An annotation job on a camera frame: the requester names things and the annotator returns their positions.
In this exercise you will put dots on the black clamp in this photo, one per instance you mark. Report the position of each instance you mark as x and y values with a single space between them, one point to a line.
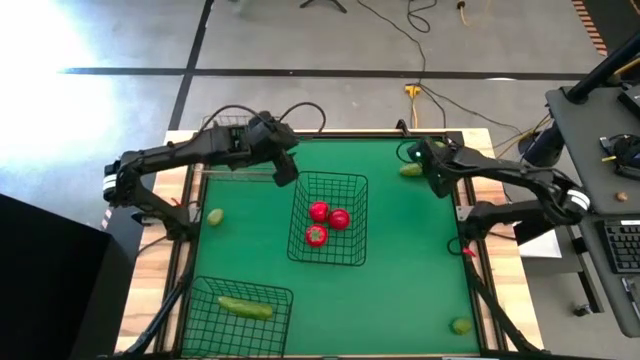
402 127

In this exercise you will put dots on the yellow power connector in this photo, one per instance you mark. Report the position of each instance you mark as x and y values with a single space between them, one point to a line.
412 91

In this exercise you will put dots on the black controller device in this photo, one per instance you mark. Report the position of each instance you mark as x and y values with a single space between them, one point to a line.
627 150

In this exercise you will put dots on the black slanted pole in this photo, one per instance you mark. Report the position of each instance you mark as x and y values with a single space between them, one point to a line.
600 72

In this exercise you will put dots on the black floor mat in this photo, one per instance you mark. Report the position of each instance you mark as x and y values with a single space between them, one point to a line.
620 15

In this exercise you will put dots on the grey side table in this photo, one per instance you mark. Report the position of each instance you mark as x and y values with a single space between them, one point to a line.
580 150

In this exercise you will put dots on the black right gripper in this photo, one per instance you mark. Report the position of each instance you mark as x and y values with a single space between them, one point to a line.
430 155

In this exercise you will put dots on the black tripod stand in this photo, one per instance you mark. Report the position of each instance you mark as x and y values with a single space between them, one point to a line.
324 2

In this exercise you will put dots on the black desk leg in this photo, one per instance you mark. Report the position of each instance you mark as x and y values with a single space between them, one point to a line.
590 280

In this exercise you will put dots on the green felt mat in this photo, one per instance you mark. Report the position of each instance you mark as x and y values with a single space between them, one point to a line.
400 280

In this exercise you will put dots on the grey desk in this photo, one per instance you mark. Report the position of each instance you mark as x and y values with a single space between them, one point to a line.
607 300

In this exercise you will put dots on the black keyboard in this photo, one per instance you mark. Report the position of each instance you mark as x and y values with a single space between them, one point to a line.
625 247

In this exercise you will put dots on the large black box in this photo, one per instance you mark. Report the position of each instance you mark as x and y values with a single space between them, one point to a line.
45 280

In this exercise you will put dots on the black cabinet with striped edge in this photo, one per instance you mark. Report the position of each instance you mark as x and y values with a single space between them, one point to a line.
100 300

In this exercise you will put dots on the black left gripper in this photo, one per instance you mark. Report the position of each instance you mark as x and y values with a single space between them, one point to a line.
270 137

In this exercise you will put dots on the green cucumber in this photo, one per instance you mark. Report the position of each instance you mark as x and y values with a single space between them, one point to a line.
410 170
245 308

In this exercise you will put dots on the round black stand base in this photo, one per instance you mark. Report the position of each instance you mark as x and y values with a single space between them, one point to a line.
542 147

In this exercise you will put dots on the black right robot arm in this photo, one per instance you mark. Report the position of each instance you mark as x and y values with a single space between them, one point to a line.
500 172

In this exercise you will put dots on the black caster wheel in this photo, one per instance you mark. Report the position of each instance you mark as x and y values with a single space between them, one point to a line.
581 311

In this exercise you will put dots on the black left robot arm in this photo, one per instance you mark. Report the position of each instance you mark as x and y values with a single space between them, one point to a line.
165 152

